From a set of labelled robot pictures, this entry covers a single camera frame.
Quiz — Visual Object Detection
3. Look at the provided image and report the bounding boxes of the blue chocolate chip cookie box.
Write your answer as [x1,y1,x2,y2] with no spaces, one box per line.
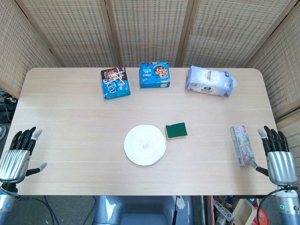
[139,61,171,89]

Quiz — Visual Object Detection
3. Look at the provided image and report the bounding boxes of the white perforated metal bracket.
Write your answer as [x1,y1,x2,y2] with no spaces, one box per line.
[175,195,188,218]

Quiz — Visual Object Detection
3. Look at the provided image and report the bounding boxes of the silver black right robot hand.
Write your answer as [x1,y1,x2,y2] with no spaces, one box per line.
[250,125,296,186]

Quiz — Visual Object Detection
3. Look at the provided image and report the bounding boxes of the printed packet pile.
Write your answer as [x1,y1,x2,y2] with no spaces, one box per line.
[212,196,235,225]

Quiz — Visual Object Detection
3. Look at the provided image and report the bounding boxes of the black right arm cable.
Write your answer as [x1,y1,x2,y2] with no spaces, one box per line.
[256,186,299,225]

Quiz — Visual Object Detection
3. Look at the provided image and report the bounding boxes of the long floral print box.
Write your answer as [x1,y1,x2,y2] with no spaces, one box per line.
[229,125,257,167]

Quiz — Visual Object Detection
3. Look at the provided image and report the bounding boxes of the orange bucket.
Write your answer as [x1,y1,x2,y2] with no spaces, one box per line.
[255,205,268,225]

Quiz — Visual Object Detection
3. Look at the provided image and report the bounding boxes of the pale blue tissue pack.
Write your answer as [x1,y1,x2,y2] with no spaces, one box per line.
[185,65,240,98]

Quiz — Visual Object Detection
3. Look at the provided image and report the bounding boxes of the white round plate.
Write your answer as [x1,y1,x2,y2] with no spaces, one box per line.
[124,124,167,166]

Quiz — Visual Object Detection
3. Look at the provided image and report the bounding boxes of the beige plastic bin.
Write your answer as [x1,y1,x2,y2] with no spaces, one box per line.
[232,199,258,224]

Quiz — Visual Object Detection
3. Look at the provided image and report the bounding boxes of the woven wooden folding screen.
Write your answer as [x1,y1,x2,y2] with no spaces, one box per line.
[0,0,300,179]

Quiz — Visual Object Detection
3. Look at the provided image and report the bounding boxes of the blue chocolate stick snack box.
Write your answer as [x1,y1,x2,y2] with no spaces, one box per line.
[100,66,131,101]

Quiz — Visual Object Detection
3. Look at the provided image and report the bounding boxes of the cables and equipment clutter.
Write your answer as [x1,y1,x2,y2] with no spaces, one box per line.
[0,88,19,143]

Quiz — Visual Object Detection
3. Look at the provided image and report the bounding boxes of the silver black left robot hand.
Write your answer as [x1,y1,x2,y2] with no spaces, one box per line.
[0,126,48,184]

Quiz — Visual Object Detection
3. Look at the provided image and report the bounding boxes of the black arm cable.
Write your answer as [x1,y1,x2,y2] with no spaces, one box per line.
[256,186,299,225]
[15,195,62,225]

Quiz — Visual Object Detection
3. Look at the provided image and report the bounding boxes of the green yellow sponge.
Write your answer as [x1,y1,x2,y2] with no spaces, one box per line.
[165,121,188,141]

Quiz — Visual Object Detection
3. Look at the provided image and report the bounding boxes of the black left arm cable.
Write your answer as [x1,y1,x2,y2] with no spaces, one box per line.
[15,195,62,225]

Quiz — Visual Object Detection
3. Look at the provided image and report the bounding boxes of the grey-blue robot torso base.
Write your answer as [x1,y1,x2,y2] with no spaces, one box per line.
[93,195,195,225]

